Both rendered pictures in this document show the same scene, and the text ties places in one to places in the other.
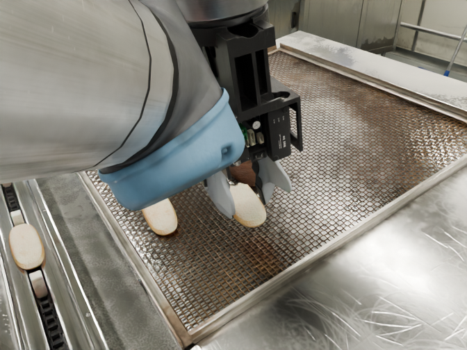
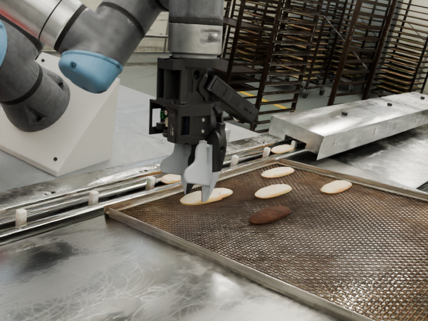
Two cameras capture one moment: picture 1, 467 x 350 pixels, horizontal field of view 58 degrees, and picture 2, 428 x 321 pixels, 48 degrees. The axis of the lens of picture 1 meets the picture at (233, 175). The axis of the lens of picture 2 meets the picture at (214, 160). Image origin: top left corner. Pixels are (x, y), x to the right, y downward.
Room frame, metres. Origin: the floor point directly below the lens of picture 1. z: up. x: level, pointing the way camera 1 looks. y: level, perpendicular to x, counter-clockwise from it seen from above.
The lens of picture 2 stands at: (0.15, -0.65, 1.28)
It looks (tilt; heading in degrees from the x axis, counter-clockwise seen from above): 21 degrees down; 69
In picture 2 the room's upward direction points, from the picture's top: 12 degrees clockwise
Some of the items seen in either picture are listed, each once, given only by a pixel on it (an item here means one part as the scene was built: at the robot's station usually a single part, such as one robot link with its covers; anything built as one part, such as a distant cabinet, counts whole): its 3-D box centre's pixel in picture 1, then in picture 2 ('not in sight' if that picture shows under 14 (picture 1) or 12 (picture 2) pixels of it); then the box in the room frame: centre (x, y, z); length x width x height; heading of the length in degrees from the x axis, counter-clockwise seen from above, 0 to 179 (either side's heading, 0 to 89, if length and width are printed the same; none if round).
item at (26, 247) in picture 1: (25, 243); (179, 176); (0.42, 0.27, 0.86); 0.10 x 0.04 x 0.01; 32
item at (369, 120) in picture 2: not in sight; (379, 114); (1.35, 0.86, 0.89); 1.25 x 0.18 x 0.09; 32
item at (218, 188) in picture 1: (224, 193); (176, 165); (0.34, 0.01, 1.00); 0.06 x 0.03 x 0.09; 24
